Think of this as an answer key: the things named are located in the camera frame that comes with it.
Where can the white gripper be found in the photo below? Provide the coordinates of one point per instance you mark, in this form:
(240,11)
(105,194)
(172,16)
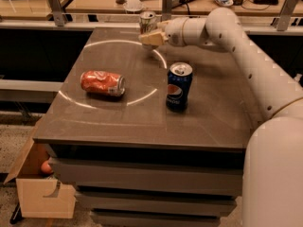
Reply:
(173,31)

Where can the green white 7up can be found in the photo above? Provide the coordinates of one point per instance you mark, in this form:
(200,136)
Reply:
(147,21)

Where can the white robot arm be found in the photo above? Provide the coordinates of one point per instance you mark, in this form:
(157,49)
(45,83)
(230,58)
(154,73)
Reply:
(272,182)

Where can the blue Pepsi can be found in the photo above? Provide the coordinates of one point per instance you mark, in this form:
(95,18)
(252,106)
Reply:
(179,81)

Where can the crushed orange soda can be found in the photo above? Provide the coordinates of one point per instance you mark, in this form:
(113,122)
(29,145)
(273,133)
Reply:
(104,83)

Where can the clear plastic cup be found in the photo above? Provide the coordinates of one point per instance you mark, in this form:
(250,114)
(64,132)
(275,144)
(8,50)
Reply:
(133,6)

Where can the grey drawer cabinet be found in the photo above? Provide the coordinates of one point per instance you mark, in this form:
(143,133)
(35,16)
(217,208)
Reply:
(132,160)

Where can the orange ball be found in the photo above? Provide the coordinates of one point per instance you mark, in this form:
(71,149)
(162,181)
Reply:
(46,168)

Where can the cardboard box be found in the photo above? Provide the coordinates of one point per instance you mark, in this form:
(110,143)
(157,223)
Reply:
(40,194)

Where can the metal bracket middle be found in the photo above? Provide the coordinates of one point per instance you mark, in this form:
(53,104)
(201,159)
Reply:
(166,9)

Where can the metal bracket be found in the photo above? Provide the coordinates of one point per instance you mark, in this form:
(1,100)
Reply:
(282,21)
(166,9)
(57,11)

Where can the metal bracket left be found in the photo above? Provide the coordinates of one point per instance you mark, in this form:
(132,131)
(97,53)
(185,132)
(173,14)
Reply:
(57,11)

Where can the metal bracket right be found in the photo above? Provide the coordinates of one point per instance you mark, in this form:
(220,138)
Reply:
(282,21)

